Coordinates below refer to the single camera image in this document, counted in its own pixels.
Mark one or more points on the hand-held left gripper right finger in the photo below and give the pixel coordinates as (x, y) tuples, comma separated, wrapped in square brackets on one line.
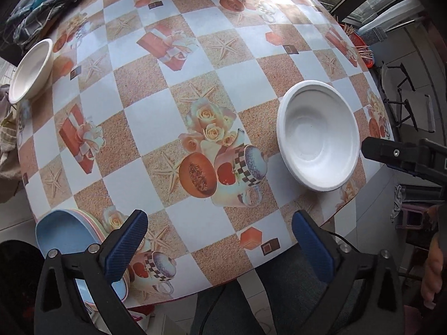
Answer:
[(310, 251)]

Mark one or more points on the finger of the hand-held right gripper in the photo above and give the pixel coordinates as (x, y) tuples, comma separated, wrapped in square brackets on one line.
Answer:
[(387, 153)]

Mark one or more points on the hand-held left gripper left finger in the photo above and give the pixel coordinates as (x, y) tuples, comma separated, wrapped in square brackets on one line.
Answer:
[(125, 247)]

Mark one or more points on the green plate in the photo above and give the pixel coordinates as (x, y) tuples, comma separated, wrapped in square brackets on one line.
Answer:
[(100, 233)]

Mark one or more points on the pink plate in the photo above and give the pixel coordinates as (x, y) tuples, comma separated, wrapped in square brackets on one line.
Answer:
[(91, 224)]

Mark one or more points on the blue plate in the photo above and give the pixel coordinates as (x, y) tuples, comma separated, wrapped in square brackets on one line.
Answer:
[(63, 233)]

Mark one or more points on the white bowl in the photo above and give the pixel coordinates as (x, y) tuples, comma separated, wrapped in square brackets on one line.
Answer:
[(297, 178), (29, 69), (317, 136)]

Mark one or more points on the person's right hand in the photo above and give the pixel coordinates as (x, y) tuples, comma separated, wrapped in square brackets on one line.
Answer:
[(432, 268)]

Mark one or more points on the person's right leg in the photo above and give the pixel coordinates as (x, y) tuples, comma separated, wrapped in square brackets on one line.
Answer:
[(286, 286)]

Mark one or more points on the grey rag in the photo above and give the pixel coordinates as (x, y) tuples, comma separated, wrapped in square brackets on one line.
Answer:
[(398, 199)]

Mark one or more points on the pink stool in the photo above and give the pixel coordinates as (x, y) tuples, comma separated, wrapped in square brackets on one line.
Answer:
[(414, 213)]

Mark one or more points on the folding chair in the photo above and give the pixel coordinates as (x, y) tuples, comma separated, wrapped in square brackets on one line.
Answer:
[(412, 97)]

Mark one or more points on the red basket with sticks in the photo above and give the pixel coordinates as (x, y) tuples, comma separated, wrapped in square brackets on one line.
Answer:
[(359, 47)]

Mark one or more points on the grey mat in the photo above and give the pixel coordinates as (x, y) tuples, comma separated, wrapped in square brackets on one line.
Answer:
[(373, 35)]

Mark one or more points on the printed tablecloth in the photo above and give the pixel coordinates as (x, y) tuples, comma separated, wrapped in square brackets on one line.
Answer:
[(146, 118)]

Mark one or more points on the plaid cloth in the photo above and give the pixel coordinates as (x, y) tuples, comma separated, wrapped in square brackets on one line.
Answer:
[(42, 3)]

